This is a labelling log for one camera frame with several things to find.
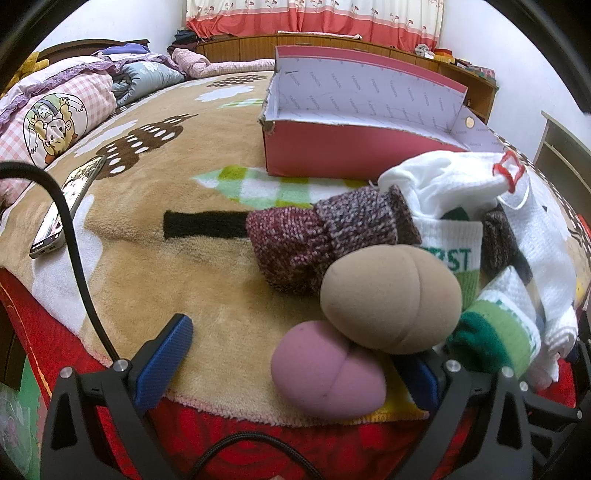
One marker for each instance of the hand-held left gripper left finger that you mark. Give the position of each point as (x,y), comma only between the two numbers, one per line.
(161,364)

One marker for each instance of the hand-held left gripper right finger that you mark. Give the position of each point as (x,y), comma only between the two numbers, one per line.
(422,383)

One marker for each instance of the beige foam ball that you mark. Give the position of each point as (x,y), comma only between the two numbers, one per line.
(388,300)

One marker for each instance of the white sock with green band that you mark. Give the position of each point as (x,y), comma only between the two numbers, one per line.
(455,258)
(503,323)

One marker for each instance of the pink foam ball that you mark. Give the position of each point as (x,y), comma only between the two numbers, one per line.
(318,369)

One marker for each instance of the maroon knitted sock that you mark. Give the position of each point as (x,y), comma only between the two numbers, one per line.
(501,240)
(286,249)

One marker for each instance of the red cardboard box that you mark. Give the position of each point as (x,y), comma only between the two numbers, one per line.
(323,152)

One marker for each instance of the green patterned mat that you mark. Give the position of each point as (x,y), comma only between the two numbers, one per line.
(18,415)

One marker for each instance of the smartphone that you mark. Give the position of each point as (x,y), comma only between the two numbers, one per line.
(64,207)

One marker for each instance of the light wooden shelf unit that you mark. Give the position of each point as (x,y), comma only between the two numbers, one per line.
(561,147)

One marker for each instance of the pink checked cartoon quilt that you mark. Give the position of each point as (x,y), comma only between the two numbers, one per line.
(83,87)

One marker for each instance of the grey-blue quilt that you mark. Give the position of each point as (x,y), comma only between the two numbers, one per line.
(143,76)

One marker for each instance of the pink checked duvet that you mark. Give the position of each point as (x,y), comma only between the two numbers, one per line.
(217,69)

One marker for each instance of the purple cloth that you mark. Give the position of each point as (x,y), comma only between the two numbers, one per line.
(117,53)

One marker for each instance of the row of coloured boxes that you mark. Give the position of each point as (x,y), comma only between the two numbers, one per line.
(466,62)

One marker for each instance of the dark clothes pile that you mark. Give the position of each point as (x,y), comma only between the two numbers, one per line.
(184,38)

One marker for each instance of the wooden headboard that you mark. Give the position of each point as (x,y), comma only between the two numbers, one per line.
(74,46)

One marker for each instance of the long wooden cabinet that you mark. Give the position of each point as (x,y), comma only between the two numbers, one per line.
(258,48)

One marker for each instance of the red and cream curtain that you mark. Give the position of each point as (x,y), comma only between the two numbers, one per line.
(323,18)

